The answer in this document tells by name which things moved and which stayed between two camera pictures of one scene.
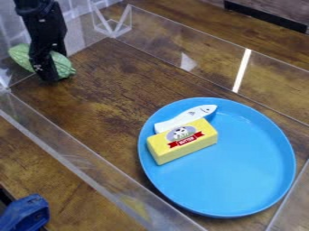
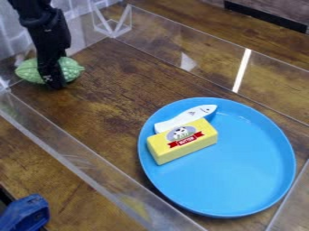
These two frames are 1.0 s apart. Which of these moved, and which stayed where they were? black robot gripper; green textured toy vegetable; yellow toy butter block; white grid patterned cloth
Moved: green textured toy vegetable
Stayed: white grid patterned cloth; yellow toy butter block; black robot gripper
